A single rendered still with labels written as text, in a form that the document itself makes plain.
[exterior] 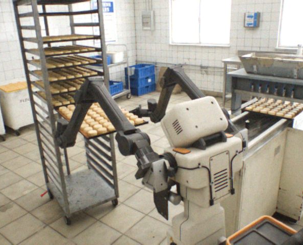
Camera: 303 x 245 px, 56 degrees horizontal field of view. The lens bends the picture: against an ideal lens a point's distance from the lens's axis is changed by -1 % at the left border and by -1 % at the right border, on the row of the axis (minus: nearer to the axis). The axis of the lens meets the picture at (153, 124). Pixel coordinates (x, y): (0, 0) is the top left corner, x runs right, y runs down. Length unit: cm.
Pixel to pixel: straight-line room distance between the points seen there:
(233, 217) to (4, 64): 433
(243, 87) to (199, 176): 155
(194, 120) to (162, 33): 581
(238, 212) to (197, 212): 76
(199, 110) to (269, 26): 474
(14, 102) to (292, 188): 380
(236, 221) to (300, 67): 113
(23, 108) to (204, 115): 393
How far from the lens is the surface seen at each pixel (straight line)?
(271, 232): 115
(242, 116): 230
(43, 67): 209
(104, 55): 224
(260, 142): 193
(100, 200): 264
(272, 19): 572
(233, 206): 193
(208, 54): 622
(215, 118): 110
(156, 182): 101
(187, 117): 103
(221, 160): 109
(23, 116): 480
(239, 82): 250
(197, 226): 124
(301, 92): 233
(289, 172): 246
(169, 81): 156
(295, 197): 255
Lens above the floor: 163
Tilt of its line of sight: 20 degrees down
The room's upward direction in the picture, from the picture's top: 2 degrees counter-clockwise
